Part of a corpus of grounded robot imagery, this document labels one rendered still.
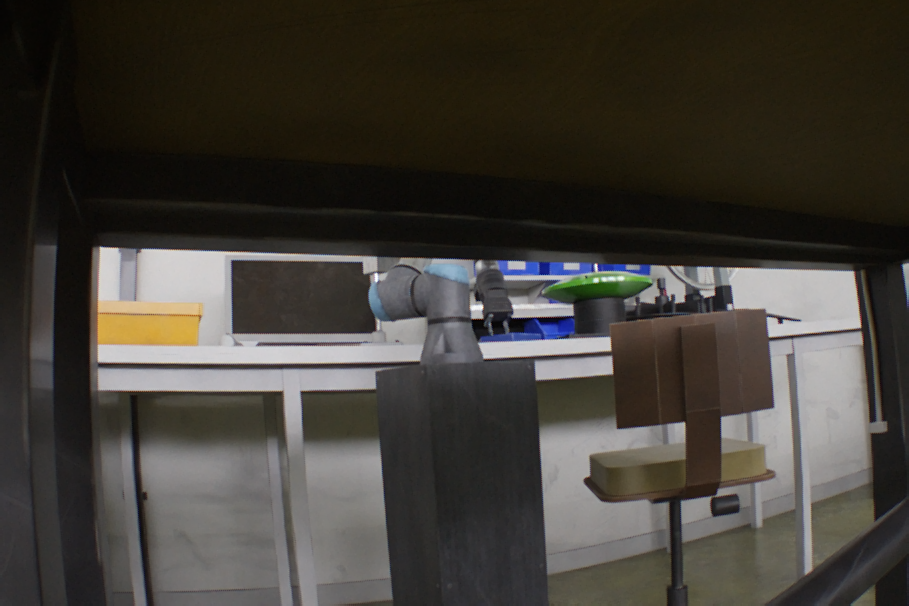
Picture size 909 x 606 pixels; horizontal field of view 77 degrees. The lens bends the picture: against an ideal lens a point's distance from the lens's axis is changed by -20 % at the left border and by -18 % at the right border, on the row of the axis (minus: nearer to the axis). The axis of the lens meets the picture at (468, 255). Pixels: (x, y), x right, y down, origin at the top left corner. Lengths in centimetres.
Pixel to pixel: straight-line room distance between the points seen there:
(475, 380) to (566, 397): 159
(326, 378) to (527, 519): 59
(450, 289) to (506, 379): 21
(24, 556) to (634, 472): 123
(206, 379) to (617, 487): 93
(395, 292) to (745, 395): 74
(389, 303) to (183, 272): 127
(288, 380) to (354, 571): 119
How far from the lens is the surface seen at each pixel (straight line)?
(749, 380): 134
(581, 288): 179
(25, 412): 22
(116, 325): 167
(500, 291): 180
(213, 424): 252
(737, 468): 142
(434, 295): 139
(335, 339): 208
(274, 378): 162
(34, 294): 23
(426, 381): 125
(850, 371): 415
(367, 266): 169
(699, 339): 128
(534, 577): 140
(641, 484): 137
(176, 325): 167
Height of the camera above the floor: 79
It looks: 12 degrees up
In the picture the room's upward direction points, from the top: 4 degrees counter-clockwise
